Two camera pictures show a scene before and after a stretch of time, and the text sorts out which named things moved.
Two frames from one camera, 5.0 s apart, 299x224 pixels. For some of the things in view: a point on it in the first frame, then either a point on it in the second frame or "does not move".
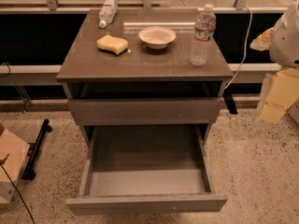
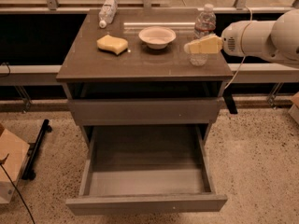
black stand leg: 29,173 does not move
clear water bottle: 204,32 does not move
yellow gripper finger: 279,90 → 208,45
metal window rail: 48,75 does not move
